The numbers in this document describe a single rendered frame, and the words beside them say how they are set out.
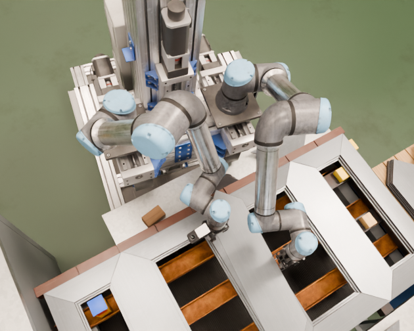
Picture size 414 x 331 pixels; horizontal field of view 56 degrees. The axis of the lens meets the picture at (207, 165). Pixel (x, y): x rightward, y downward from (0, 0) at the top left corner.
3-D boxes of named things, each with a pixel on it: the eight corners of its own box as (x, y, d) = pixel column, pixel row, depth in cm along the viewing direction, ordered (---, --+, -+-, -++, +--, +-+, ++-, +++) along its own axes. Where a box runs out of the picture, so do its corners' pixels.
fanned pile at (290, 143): (320, 142, 214) (322, 139, 210) (261, 174, 203) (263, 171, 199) (307, 125, 218) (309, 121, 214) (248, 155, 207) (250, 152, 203)
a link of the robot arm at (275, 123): (258, 108, 118) (252, 242, 138) (293, 106, 119) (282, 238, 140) (248, 98, 128) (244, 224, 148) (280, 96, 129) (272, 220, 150)
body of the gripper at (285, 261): (271, 255, 160) (278, 249, 149) (288, 245, 162) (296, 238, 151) (282, 272, 157) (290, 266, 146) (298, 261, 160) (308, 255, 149)
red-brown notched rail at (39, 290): (340, 137, 206) (345, 132, 201) (41, 299, 160) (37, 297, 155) (336, 131, 208) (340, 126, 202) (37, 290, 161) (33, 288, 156)
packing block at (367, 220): (373, 224, 186) (377, 222, 183) (365, 229, 185) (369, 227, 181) (365, 214, 188) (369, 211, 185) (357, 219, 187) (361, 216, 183)
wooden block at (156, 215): (158, 207, 190) (158, 204, 185) (165, 217, 188) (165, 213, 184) (141, 220, 187) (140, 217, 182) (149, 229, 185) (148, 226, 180)
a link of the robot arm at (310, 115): (248, 60, 165) (294, 108, 119) (282, 58, 167) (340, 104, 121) (247, 87, 171) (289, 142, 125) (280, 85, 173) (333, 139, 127)
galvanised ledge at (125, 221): (333, 138, 219) (335, 136, 217) (120, 253, 182) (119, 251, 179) (312, 111, 226) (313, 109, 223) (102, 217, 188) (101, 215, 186)
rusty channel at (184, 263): (359, 172, 209) (363, 168, 204) (60, 346, 162) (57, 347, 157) (349, 160, 212) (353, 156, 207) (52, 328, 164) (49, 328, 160)
